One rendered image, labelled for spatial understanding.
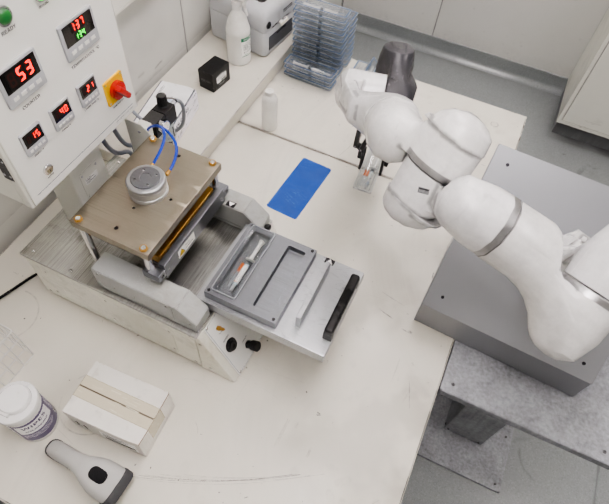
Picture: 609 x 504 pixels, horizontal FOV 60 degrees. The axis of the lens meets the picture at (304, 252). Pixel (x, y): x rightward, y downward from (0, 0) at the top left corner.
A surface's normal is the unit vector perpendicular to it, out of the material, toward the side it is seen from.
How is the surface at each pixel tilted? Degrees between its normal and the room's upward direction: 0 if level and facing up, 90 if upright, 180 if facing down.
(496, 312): 44
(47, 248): 0
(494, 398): 0
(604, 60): 90
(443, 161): 56
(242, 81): 0
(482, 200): 29
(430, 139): 51
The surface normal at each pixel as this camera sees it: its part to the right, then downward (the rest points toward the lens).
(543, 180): -0.29, 0.09
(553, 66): -0.42, 0.74
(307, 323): 0.06, -0.56
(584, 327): -0.06, 0.24
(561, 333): -0.47, 0.25
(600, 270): -0.62, -0.19
